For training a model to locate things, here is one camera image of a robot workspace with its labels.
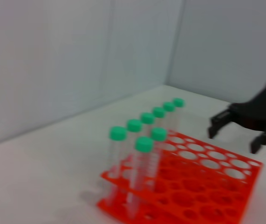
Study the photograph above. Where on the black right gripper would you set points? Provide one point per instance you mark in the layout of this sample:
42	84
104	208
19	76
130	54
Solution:
261	112

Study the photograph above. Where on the clear test tube green cap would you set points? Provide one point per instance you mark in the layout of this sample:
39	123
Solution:
158	134
179	102
134	125
158	112
169	106
117	133
144	144
147	117

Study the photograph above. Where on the red test tube rack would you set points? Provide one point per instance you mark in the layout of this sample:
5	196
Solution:
167	182

